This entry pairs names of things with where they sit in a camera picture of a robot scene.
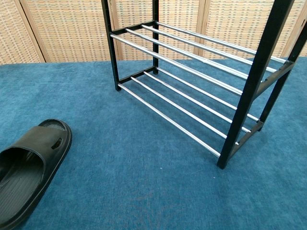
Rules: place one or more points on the woven rattan screen panel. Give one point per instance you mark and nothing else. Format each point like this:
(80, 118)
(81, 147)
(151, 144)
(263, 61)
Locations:
(177, 14)
(72, 28)
(235, 21)
(302, 40)
(14, 36)

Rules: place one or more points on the blue fabric table cover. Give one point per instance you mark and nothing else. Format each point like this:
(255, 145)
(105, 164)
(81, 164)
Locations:
(120, 179)

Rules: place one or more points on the black shoe rack chrome rods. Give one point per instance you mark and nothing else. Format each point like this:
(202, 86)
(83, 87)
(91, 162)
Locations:
(263, 60)

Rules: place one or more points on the black rubber slipper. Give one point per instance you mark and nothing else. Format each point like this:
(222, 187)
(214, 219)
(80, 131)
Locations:
(28, 165)

